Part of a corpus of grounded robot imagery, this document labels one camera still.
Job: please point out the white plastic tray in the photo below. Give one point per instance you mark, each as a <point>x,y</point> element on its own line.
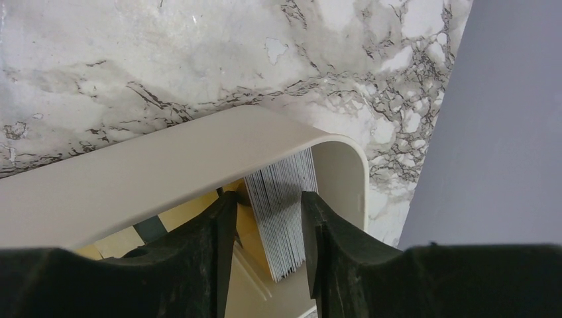
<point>86,198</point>

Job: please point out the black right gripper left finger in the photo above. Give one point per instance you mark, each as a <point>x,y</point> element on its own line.
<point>185,273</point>

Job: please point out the credit cards in tray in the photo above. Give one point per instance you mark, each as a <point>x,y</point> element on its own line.
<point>275,197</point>

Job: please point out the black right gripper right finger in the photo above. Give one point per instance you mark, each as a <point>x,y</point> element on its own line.
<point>351,274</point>

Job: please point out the loose gold cards in tray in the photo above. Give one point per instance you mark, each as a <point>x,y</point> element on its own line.
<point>247,237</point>

